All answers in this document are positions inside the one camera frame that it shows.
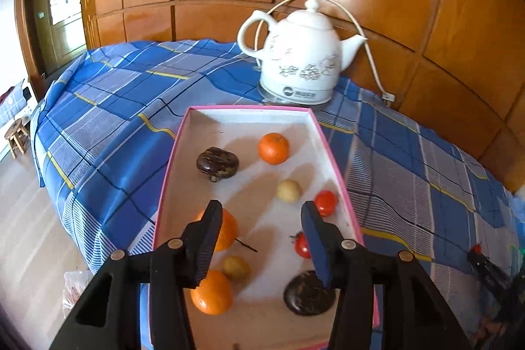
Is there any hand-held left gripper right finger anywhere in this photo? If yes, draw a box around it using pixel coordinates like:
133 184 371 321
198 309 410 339
301 200 472 350

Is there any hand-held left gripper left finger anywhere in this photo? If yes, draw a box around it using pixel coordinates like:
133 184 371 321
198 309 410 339
49 199 224 350

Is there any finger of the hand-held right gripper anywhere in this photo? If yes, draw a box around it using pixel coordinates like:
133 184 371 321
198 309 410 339
468 249 513 293

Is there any orange tangerine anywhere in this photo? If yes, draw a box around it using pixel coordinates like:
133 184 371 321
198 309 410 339
196 208 239 252
258 132 290 165
190 270 234 316

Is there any tan longan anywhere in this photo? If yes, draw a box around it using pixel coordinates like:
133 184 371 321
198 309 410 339
222 256 251 280
276 180 303 204

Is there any dark mushroom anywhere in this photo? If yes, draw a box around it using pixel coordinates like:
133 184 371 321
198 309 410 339
283 270 336 317
196 147 240 182

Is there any pink-rimmed white tray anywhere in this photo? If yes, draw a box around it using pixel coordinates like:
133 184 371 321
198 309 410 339
148 105 380 350

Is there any clear plastic bag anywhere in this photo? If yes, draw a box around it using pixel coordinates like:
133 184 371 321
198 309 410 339
61 270 97 318

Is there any silver kettle base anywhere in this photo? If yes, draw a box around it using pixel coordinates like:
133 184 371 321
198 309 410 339
258 83 334 106

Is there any blue plaid tablecloth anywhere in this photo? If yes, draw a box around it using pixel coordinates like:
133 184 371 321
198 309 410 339
33 39 525 350

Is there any white ceramic electric kettle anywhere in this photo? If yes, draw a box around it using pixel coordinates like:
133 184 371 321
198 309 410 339
237 0 368 98

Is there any small wooden stool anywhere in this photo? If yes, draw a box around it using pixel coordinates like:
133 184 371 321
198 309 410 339
4 119 29 159

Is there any blue checked cloth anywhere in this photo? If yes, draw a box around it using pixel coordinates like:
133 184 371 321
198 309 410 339
0 85 26 129

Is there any wooden glass-panel door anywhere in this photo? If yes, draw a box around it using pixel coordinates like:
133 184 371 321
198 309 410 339
25 0 89 76

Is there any cream power cable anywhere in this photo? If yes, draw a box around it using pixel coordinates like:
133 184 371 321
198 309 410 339
252 0 388 96

